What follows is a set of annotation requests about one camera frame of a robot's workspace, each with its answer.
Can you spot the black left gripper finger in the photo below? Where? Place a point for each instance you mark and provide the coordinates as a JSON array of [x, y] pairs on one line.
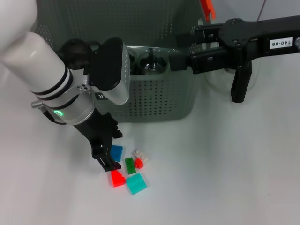
[[117, 134], [107, 162]]

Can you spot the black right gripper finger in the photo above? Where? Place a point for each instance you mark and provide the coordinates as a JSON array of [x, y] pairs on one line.
[[206, 62], [199, 35]]

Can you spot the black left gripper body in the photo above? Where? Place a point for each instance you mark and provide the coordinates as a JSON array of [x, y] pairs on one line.
[[98, 133]]

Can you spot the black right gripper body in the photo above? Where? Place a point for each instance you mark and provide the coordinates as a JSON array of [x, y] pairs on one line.
[[257, 39]]

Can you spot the blue toy brick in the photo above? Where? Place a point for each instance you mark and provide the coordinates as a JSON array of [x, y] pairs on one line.
[[117, 152]]

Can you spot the orange-red sloped toy brick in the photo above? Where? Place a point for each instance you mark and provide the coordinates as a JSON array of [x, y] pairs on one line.
[[117, 179]]

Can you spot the teal toy brick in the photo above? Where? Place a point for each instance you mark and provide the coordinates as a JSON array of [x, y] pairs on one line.
[[136, 184]]

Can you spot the glass teacup black sleeve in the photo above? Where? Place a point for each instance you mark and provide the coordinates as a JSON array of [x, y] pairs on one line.
[[152, 68]]

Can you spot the glass jar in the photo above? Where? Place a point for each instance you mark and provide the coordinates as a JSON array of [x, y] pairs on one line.
[[132, 58]]

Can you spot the grey perforated storage bin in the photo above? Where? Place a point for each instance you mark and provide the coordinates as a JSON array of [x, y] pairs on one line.
[[152, 98]]

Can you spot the narrow green toy brick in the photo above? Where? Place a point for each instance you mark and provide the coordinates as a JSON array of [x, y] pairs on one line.
[[130, 166]]

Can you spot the opaque white toy brick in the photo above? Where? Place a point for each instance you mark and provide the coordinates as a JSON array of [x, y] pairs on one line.
[[140, 154]]

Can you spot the tiny red toy brick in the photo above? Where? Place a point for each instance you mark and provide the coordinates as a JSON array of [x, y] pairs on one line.
[[139, 163]]

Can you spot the black clay teapot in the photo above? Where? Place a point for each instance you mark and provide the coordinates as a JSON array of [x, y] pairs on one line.
[[75, 50]]

